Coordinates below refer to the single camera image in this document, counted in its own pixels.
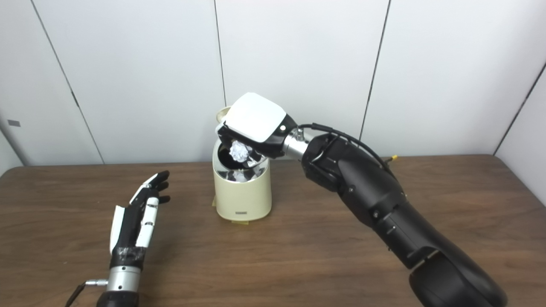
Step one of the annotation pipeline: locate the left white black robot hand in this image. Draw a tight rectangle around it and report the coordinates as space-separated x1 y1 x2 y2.
109 171 171 270

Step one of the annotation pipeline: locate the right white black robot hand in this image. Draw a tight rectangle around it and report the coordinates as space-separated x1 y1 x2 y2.
216 92 298 168

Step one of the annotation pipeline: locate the white paper ball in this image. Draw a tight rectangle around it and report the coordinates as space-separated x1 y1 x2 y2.
229 143 253 163

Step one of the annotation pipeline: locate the cream-colored bin body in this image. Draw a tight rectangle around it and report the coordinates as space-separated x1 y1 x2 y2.
212 136 272 222

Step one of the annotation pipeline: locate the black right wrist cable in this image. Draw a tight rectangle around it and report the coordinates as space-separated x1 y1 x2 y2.
299 123 395 176

